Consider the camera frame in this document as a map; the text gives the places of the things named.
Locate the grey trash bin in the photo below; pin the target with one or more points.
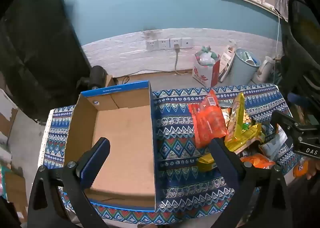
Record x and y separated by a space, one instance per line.
241 73

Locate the black chair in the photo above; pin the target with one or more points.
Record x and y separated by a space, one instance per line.
302 33

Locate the yellow clear snack packet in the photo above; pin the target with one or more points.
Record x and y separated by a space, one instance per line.
237 118

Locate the black cylindrical device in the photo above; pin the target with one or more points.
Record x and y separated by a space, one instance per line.
96 75

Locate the white flat carton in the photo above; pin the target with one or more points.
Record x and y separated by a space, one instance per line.
226 63

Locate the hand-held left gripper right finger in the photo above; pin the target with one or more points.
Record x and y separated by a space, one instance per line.
218 153

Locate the cardboard box with blue rim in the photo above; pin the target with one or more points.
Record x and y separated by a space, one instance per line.
120 130

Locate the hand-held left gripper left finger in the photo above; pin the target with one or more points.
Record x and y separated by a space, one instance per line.
97 160

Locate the white electric kettle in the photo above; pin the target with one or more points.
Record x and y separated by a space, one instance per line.
262 70

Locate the orange printed snack packet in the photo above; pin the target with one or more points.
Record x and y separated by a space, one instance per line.
257 161

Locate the cardboard carton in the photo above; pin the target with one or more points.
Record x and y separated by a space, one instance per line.
15 188

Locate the person's right hand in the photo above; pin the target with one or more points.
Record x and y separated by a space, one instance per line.
312 173

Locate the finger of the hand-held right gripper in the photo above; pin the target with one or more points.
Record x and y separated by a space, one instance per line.
298 99
285 121

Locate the blue patterned tablecloth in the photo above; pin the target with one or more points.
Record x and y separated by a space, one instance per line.
180 130

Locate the green white plastic wrap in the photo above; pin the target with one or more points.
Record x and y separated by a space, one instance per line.
206 55

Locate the white cup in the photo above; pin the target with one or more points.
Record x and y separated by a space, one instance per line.
250 62

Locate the white wall shelf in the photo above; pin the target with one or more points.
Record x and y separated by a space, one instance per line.
250 2

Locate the orange red snack packet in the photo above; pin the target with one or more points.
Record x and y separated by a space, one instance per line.
208 120

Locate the small yellow snack packet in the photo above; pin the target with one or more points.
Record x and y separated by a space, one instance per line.
206 163

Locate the red and white carton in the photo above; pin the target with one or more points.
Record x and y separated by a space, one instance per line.
202 75

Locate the long gold snack packet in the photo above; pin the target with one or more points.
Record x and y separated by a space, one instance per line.
256 131

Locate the small cardboard box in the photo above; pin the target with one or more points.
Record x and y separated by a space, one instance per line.
110 80

